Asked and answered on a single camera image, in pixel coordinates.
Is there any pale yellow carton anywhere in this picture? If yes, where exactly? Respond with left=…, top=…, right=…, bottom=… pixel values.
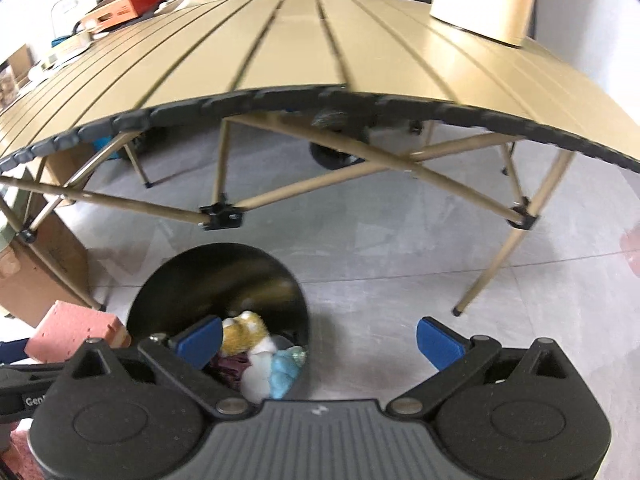
left=47, top=30, right=96, bottom=63

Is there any light blue cloth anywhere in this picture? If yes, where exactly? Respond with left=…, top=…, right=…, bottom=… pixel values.
left=270, top=349, right=307, bottom=401

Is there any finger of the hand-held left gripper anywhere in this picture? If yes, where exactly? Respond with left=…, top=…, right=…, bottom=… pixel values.
left=0, top=338, right=46, bottom=368

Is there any tan folding table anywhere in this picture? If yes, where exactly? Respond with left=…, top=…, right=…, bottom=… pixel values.
left=0, top=0, right=640, bottom=317

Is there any mauve satin cloth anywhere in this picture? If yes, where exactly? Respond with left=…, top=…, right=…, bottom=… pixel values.
left=207, top=352, right=251, bottom=396

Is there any large cardboard box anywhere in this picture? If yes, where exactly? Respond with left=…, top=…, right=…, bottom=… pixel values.
left=5, top=44, right=36, bottom=78

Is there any white round foam disc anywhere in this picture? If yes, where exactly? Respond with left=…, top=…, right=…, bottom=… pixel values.
left=240, top=335, right=281, bottom=403

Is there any lined cardboard box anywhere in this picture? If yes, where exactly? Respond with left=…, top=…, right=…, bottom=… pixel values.
left=0, top=195, right=93, bottom=326

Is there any pink sponge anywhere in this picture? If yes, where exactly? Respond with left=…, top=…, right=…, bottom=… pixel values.
left=25, top=300, right=132, bottom=363

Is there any yellow thermos jug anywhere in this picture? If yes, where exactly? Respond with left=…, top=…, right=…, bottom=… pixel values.
left=430, top=0, right=543, bottom=50

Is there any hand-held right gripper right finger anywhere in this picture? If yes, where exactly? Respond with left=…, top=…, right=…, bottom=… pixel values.
left=386, top=317, right=578, bottom=418

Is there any person's left hand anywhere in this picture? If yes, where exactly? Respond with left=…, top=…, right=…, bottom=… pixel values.
left=0, top=417, right=38, bottom=480

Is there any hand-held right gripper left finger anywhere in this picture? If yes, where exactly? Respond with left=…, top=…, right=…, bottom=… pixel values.
left=62, top=316, right=254, bottom=419

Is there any black round bin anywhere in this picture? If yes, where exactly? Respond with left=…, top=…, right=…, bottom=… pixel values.
left=126, top=242, right=311, bottom=403

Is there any black wagon wheel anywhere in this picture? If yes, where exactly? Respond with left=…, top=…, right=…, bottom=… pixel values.
left=307, top=110, right=371, bottom=168

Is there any green bin liner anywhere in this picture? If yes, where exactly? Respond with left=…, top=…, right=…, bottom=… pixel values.
left=0, top=187, right=18, bottom=253

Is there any yellow white plush toy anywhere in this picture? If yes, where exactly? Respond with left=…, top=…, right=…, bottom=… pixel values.
left=220, top=311, right=271, bottom=356

